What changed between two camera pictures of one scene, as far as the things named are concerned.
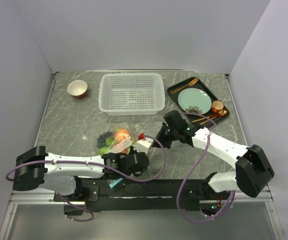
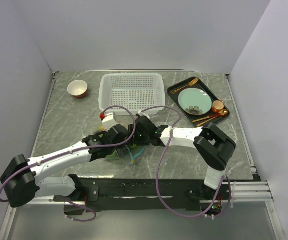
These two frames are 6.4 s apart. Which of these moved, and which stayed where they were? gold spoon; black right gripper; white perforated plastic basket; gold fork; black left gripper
Moved: black left gripper; black right gripper
Stayed: gold fork; white perforated plastic basket; gold spoon
